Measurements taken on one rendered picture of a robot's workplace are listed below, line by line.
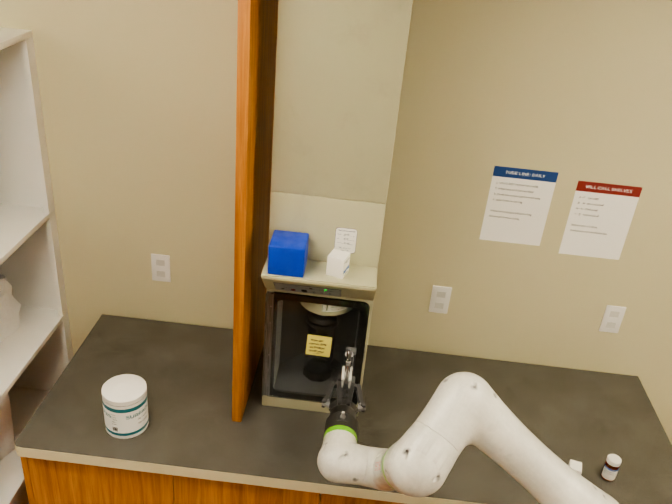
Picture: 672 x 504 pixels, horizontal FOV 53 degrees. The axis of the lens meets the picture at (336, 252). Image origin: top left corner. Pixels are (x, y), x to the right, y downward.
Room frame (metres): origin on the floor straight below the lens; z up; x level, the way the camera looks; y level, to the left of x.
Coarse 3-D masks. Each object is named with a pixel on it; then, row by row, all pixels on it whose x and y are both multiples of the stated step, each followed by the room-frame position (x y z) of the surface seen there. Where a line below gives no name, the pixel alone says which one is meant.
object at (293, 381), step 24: (288, 312) 1.70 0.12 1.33; (312, 312) 1.69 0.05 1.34; (336, 312) 1.69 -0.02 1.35; (360, 312) 1.69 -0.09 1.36; (288, 336) 1.70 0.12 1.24; (336, 336) 1.69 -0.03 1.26; (360, 336) 1.69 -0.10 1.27; (288, 360) 1.70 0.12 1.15; (312, 360) 1.69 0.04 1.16; (336, 360) 1.69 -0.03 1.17; (360, 360) 1.69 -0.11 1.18; (288, 384) 1.70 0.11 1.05; (312, 384) 1.69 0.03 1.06
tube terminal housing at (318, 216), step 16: (272, 192) 1.71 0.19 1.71; (272, 208) 1.71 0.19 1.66; (288, 208) 1.71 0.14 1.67; (304, 208) 1.71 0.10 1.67; (320, 208) 1.70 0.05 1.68; (336, 208) 1.70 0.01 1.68; (352, 208) 1.70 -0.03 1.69; (368, 208) 1.70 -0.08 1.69; (384, 208) 1.70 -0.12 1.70; (272, 224) 1.71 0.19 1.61; (288, 224) 1.71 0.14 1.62; (304, 224) 1.71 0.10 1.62; (320, 224) 1.70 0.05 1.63; (336, 224) 1.70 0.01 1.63; (352, 224) 1.70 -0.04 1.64; (368, 224) 1.70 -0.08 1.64; (320, 240) 1.70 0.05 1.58; (368, 240) 1.70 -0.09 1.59; (320, 256) 1.70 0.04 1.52; (352, 256) 1.70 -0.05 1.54; (368, 256) 1.70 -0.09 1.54; (368, 320) 1.70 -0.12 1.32; (368, 336) 1.70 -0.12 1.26; (272, 400) 1.71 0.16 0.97; (288, 400) 1.71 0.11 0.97
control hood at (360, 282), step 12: (312, 264) 1.68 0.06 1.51; (324, 264) 1.69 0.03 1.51; (264, 276) 1.59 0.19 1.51; (276, 276) 1.60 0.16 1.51; (288, 276) 1.60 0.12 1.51; (312, 276) 1.61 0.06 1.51; (324, 276) 1.62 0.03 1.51; (348, 276) 1.63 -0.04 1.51; (360, 276) 1.64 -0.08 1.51; (372, 276) 1.64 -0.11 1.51; (336, 288) 1.60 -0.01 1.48; (348, 288) 1.59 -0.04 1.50; (360, 288) 1.59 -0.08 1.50; (372, 288) 1.58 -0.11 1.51; (372, 300) 1.67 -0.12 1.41
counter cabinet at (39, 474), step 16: (32, 464) 1.46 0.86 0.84; (48, 464) 1.46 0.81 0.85; (64, 464) 1.46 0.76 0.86; (80, 464) 1.46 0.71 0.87; (32, 480) 1.46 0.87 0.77; (48, 480) 1.46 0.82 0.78; (64, 480) 1.46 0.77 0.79; (80, 480) 1.46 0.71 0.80; (96, 480) 1.45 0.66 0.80; (112, 480) 1.45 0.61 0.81; (128, 480) 1.45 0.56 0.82; (144, 480) 1.45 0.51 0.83; (160, 480) 1.45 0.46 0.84; (176, 480) 1.45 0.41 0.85; (192, 480) 1.44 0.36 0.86; (208, 480) 1.44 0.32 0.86; (32, 496) 1.46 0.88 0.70; (48, 496) 1.46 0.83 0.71; (64, 496) 1.46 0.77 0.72; (80, 496) 1.46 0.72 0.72; (96, 496) 1.45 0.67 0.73; (112, 496) 1.45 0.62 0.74; (128, 496) 1.45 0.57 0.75; (144, 496) 1.45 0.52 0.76; (160, 496) 1.45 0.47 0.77; (176, 496) 1.45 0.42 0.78; (192, 496) 1.44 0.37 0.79; (208, 496) 1.44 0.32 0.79; (224, 496) 1.44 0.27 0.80; (240, 496) 1.44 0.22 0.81; (256, 496) 1.44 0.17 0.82; (272, 496) 1.44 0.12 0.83; (288, 496) 1.44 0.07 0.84; (304, 496) 1.43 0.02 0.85; (320, 496) 1.45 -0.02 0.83; (336, 496) 1.43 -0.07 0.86
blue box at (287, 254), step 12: (276, 240) 1.63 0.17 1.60; (288, 240) 1.64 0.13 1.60; (300, 240) 1.65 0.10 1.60; (276, 252) 1.60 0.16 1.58; (288, 252) 1.60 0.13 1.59; (300, 252) 1.60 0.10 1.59; (276, 264) 1.60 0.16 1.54; (288, 264) 1.60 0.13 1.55; (300, 264) 1.60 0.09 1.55; (300, 276) 1.60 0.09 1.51
